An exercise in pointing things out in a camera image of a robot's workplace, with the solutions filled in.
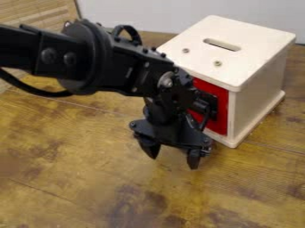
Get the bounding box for red drawer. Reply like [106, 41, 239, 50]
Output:
[191, 77, 230, 137]

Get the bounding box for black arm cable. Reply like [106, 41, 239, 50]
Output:
[0, 67, 75, 98]

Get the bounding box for white wooden drawer cabinet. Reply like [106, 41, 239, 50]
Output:
[158, 15, 296, 148]

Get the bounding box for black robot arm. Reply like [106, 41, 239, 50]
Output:
[0, 20, 217, 169]

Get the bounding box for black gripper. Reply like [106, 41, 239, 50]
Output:
[127, 103, 214, 171]

